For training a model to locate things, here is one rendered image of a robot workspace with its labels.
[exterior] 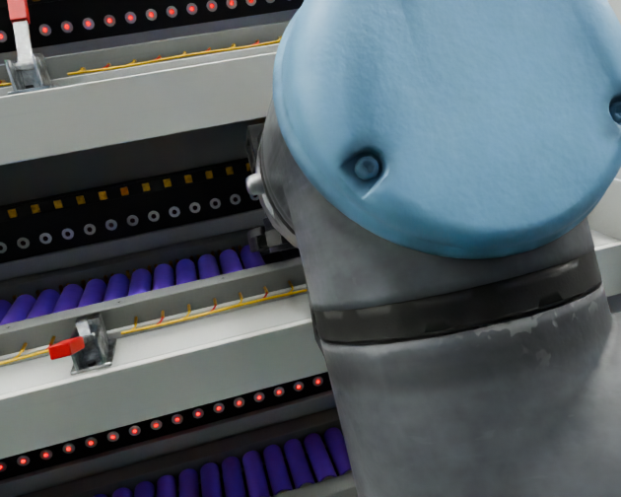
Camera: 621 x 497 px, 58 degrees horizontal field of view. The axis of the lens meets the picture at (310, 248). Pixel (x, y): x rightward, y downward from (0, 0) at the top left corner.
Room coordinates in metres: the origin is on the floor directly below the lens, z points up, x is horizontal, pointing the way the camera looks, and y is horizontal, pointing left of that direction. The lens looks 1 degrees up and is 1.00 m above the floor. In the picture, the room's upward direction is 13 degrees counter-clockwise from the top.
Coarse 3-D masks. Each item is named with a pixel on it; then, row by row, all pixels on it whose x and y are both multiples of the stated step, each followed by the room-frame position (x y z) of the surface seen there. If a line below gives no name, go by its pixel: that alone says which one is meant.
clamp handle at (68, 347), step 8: (80, 328) 0.39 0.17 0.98; (88, 328) 0.40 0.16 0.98; (80, 336) 0.36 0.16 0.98; (88, 336) 0.38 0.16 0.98; (56, 344) 0.33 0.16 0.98; (64, 344) 0.33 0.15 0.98; (72, 344) 0.34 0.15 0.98; (80, 344) 0.35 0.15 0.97; (56, 352) 0.33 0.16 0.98; (64, 352) 0.33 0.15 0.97; (72, 352) 0.33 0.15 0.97
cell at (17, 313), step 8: (24, 296) 0.50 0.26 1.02; (32, 296) 0.50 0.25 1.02; (16, 304) 0.48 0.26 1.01; (24, 304) 0.48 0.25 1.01; (32, 304) 0.49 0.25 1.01; (8, 312) 0.47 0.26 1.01; (16, 312) 0.47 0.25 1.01; (24, 312) 0.47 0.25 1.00; (8, 320) 0.45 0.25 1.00; (16, 320) 0.45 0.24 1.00
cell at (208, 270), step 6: (204, 258) 0.52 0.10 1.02; (210, 258) 0.52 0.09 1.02; (198, 264) 0.52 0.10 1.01; (204, 264) 0.50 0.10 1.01; (210, 264) 0.50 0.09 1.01; (216, 264) 0.51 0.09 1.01; (198, 270) 0.51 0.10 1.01; (204, 270) 0.49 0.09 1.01; (210, 270) 0.49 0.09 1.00; (216, 270) 0.49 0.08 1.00; (204, 276) 0.48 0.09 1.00; (210, 276) 0.47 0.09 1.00
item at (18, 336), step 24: (288, 264) 0.46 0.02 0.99; (168, 288) 0.45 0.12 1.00; (192, 288) 0.44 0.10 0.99; (216, 288) 0.45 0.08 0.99; (240, 288) 0.45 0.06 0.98; (264, 288) 0.45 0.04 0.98; (72, 312) 0.44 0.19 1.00; (96, 312) 0.43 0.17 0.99; (120, 312) 0.43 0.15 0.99; (144, 312) 0.44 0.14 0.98; (168, 312) 0.44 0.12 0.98; (216, 312) 0.43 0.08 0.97; (0, 336) 0.42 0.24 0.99; (24, 336) 0.42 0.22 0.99; (48, 336) 0.43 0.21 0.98
